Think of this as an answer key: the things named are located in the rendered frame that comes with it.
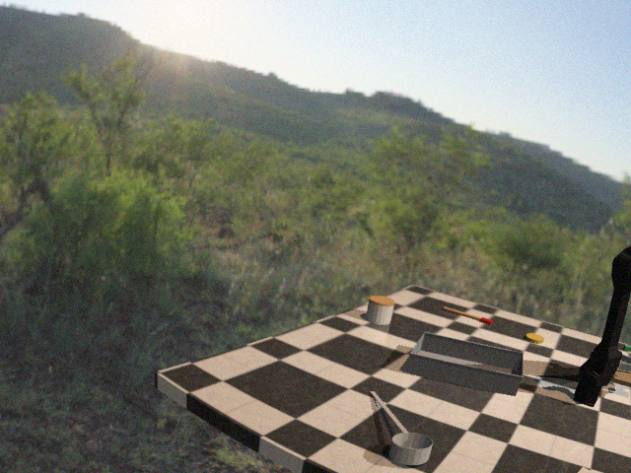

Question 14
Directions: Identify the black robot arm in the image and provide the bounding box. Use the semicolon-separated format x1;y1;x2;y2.
573;245;631;407

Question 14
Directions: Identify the grey saucepan with long handle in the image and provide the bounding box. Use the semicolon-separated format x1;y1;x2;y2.
370;391;433;465

